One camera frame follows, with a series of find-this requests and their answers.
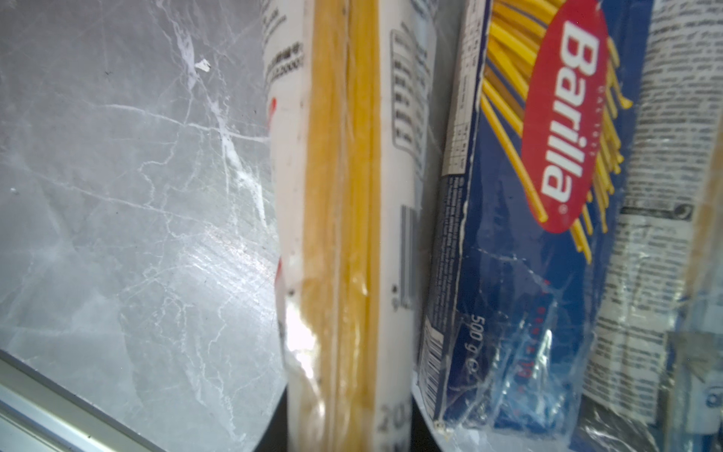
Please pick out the red spaghetti bag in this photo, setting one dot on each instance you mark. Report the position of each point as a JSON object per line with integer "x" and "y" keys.
{"x": 348, "y": 86}

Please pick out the blue Barilla spaghetti bag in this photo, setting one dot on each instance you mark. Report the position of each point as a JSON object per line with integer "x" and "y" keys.
{"x": 539, "y": 142}

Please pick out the clear white-label spaghetti bag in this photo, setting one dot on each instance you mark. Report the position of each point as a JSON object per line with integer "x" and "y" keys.
{"x": 654, "y": 379}

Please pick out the aluminium front rail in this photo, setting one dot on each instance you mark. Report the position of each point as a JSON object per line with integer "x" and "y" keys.
{"x": 39, "y": 415}

